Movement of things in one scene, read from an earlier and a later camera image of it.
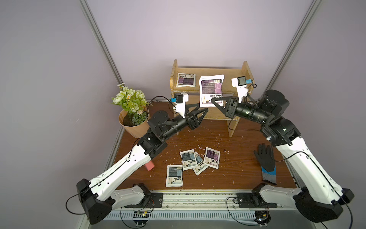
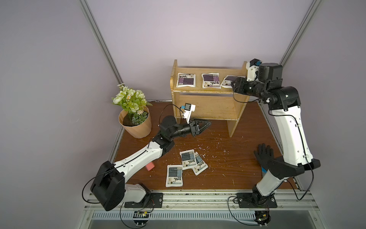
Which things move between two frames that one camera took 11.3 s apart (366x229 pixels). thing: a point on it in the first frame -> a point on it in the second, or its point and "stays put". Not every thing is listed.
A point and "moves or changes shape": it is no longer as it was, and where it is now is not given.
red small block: x=149 y=165 stays put
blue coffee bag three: x=174 y=176 stays put
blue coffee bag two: x=201 y=165 stays put
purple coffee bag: x=186 y=79 stays put
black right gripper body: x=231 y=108 -> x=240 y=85
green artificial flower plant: x=134 y=101 stays put
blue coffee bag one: x=188 y=159 stays put
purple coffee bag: x=212 y=158 -> x=227 y=82
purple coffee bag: x=210 y=87 moves or changes shape
